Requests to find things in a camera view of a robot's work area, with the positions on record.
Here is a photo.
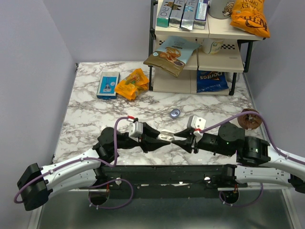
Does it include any white earbud case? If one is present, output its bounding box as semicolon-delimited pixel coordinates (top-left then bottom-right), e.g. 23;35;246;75
157;129;175;142

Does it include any teal gold chip bag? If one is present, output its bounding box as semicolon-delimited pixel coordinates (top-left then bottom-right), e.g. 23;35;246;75
143;36;200;77

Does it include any blue white box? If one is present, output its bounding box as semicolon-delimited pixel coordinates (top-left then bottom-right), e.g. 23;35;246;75
193;0;209;30

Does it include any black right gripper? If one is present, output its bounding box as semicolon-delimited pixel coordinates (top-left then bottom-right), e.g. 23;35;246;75
171;126;233;156

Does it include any teal toothpaste box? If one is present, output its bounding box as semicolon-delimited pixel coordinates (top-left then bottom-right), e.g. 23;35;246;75
156;0;174;28

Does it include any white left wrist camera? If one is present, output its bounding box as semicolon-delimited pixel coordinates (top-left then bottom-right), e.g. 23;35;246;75
128;121;143;138

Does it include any white mug on shelf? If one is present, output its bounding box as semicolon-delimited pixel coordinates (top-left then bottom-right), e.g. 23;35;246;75
202;38;224;55

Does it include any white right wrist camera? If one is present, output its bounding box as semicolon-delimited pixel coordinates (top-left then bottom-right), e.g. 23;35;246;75
187;115;206;142

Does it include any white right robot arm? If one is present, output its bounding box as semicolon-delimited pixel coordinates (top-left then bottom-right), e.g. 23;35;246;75
172;122;305;193

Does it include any blue Doritos bag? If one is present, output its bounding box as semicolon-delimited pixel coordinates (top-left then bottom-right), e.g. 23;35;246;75
196;70;229;93

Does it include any blue razor box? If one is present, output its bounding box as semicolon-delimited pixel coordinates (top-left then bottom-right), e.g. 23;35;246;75
96;71;120;100

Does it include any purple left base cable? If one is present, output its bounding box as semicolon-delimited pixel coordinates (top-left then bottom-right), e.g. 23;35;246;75
88;178;134;210

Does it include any orange snack bag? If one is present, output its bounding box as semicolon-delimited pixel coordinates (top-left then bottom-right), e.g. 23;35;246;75
114;68;149;100

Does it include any purple earbud charging case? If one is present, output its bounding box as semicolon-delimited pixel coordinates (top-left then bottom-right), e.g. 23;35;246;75
170;109;181;119

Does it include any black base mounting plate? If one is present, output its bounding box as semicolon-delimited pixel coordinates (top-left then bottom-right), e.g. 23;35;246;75
94;164;237;199

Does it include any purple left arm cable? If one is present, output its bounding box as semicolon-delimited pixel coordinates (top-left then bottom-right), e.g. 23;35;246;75
13;115;139;204

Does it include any orange honey dijon chip bag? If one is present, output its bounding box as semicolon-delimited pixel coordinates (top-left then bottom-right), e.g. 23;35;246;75
230;0;271;38

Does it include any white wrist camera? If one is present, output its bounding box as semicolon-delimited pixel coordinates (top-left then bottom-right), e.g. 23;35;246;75
128;121;143;138
187;115;206;142

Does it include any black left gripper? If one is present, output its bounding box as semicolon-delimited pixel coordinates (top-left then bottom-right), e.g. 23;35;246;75
113;123;170;154

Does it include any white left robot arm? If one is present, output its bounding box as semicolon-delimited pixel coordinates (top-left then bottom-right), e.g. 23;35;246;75
14;117;174;211

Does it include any black beige shelf rack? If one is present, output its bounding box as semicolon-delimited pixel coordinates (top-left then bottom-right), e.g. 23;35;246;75
149;0;263;95

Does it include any white printed cup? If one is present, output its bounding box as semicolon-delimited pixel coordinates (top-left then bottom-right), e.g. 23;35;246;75
208;0;235;19

